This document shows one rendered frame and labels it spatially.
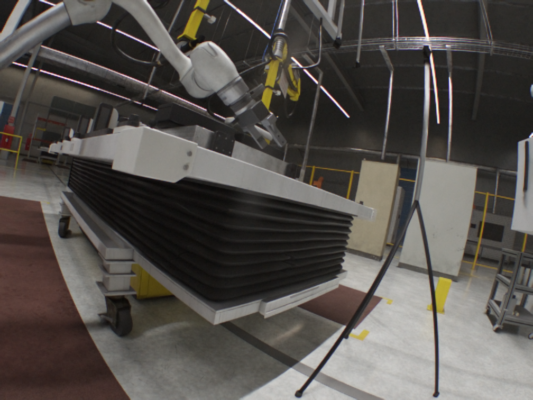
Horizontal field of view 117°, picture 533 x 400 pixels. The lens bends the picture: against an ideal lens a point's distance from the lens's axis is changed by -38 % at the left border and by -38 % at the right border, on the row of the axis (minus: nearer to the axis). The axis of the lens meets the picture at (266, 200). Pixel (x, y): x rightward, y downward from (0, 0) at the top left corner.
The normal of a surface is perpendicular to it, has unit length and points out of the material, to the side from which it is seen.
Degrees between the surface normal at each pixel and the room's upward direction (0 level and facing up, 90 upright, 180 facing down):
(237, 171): 90
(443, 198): 90
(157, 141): 90
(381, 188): 90
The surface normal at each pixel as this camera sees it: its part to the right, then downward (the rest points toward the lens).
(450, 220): -0.60, -0.12
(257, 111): 0.50, 0.11
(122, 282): 0.77, 0.17
